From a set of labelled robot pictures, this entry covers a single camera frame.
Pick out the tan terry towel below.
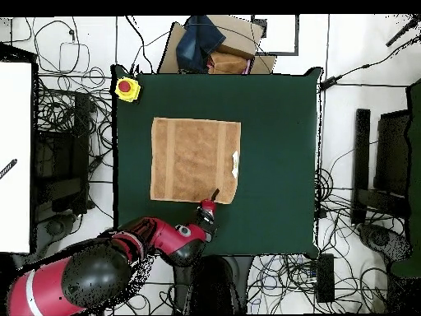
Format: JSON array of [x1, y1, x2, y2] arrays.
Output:
[[150, 117, 243, 205]]

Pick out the yellow emergency stop button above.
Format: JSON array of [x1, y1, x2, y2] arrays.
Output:
[[114, 76, 141, 103]]

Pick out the dark green table cloth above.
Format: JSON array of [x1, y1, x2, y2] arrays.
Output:
[[110, 64, 324, 258]]

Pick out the brown folded towel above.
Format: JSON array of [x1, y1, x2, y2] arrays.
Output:
[[207, 50, 252, 75]]

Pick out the black power strip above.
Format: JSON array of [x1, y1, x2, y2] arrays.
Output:
[[315, 253, 335, 304]]

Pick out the black metal stand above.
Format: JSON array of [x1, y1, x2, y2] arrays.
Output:
[[32, 91, 91, 221], [350, 108, 412, 226]]

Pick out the blue denim jeans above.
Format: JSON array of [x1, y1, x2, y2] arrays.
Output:
[[175, 15, 227, 73]]

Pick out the grey stand foot black knob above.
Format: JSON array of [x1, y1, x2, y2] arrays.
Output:
[[358, 223, 412, 264], [34, 213, 78, 264]]

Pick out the brown cardboard box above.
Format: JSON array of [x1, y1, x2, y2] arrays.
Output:
[[157, 14, 278, 75]]

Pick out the white board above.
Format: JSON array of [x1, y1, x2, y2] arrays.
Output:
[[0, 60, 34, 254]]

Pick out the green covered side table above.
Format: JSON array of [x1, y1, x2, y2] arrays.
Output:
[[389, 78, 421, 279]]

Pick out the striped black rod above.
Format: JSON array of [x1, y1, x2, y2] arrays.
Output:
[[0, 158, 18, 180]]

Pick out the black tripod rod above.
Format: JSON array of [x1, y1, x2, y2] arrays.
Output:
[[386, 14, 421, 47]]

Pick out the black cable tangle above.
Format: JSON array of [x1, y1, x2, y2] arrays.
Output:
[[32, 17, 114, 225], [246, 164, 409, 314]]

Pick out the black square floor frame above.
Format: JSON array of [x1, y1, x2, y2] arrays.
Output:
[[251, 14, 300, 56]]

